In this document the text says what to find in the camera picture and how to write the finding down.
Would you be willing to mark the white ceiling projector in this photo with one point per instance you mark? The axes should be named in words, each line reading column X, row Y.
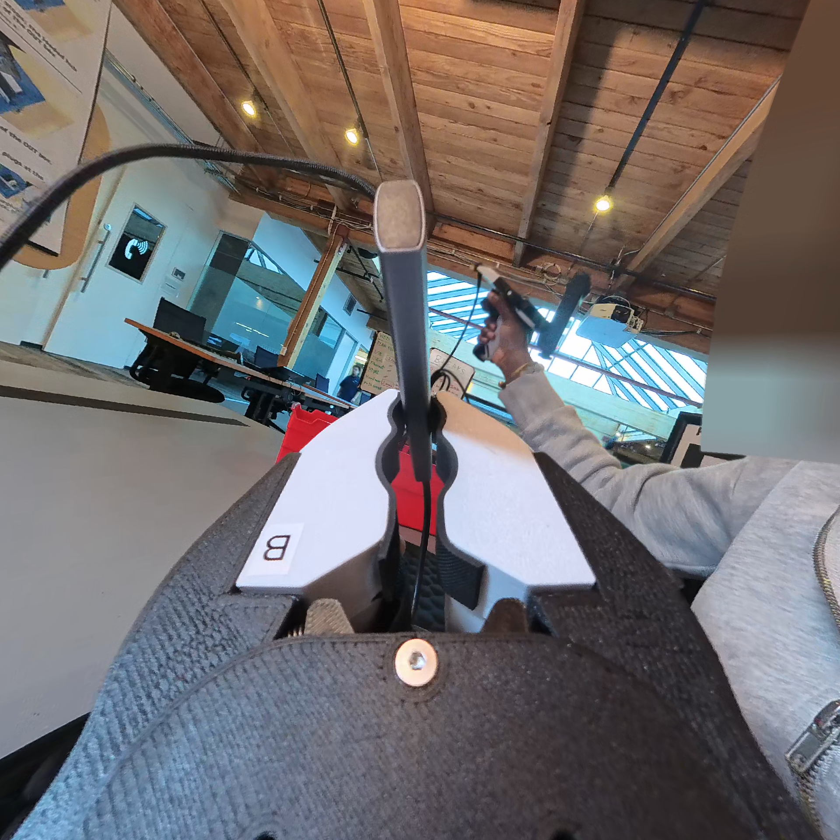
column 610, row 325

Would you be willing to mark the person's right hand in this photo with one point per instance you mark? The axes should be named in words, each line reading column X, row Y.
column 512, row 354

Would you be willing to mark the black office chair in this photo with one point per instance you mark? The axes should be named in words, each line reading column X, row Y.
column 164, row 374

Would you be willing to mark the ceiling spot light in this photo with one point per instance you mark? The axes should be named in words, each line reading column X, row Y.
column 352, row 136
column 602, row 203
column 248, row 108

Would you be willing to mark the red plastic bin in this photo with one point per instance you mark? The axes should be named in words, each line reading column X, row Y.
column 308, row 433

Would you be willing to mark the white instruction sign stand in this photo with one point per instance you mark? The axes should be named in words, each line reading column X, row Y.
column 46, row 98

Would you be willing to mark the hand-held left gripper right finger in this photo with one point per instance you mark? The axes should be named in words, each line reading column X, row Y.
column 505, row 518

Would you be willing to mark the wooden support post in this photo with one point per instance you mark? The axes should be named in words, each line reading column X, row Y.
column 315, row 302

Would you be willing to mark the phone symbol wall sign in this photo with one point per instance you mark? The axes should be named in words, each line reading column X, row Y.
column 136, row 246

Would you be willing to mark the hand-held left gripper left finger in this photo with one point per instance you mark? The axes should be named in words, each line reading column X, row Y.
column 315, row 505

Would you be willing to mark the person's right forearm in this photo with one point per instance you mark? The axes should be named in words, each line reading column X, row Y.
column 571, row 446

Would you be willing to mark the long wooden office desk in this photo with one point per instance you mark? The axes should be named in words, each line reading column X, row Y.
column 197, row 351

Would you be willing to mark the handwritten whiteboard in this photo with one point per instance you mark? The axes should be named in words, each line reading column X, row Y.
column 453, row 371
column 380, row 364

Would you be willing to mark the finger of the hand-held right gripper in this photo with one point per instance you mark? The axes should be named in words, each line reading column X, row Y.
column 487, row 271

